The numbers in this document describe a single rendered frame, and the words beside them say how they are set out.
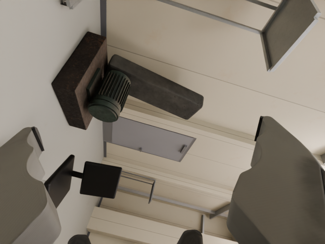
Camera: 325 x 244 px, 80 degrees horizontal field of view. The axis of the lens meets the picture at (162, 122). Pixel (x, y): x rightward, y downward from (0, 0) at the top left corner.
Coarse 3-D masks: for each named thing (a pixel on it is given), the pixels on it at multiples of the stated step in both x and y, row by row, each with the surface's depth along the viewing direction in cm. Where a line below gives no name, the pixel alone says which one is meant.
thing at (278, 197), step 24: (264, 120) 10; (264, 144) 9; (288, 144) 9; (264, 168) 7; (288, 168) 7; (312, 168) 7; (240, 192) 6; (264, 192) 6; (288, 192) 6; (312, 192) 6; (240, 216) 6; (264, 216) 6; (288, 216) 6; (312, 216) 6; (240, 240) 6; (264, 240) 5; (288, 240) 5; (312, 240) 5
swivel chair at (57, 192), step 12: (72, 156) 176; (60, 168) 158; (72, 168) 181; (84, 168) 179; (96, 168) 180; (108, 168) 181; (120, 168) 183; (48, 180) 144; (60, 180) 160; (84, 180) 184; (96, 180) 185; (108, 180) 186; (48, 192) 144; (60, 192) 168; (84, 192) 189; (96, 192) 191; (108, 192) 192
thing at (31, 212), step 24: (24, 144) 9; (0, 168) 8; (24, 168) 8; (0, 192) 7; (24, 192) 7; (0, 216) 6; (24, 216) 6; (48, 216) 6; (0, 240) 5; (24, 240) 6; (48, 240) 7
